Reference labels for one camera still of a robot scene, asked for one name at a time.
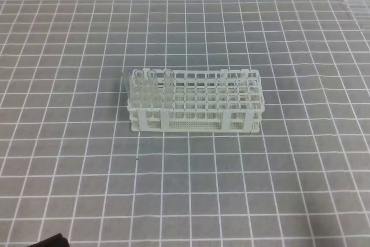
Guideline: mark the clear acrylic object corner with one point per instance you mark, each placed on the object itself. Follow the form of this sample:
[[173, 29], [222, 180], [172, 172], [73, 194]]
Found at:
[[357, 11]]

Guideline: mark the clear test tube far left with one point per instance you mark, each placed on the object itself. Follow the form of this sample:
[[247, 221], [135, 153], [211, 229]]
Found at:
[[126, 77]]

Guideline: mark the white plastic test tube rack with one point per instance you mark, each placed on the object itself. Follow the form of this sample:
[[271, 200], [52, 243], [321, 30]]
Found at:
[[203, 101]]

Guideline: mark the clear glass test tube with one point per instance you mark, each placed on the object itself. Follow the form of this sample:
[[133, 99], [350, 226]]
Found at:
[[168, 88]]

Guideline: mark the grey grid tablecloth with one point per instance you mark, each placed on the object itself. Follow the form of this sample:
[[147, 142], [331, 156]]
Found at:
[[68, 153]]

